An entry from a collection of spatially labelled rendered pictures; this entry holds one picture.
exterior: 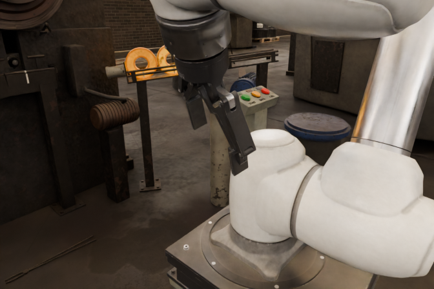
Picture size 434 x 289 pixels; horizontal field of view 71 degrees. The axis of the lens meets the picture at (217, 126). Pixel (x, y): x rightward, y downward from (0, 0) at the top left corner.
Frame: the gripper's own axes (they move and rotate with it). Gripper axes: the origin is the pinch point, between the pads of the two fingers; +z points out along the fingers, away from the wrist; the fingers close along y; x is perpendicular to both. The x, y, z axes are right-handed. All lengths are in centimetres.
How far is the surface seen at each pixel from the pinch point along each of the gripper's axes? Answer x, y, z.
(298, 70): 192, -170, 175
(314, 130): 64, -31, 68
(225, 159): 25, -49, 77
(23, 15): -23, -110, 6
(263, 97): 48, -49, 50
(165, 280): -25, -17, 78
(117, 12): 139, -769, 295
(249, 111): 37, -43, 48
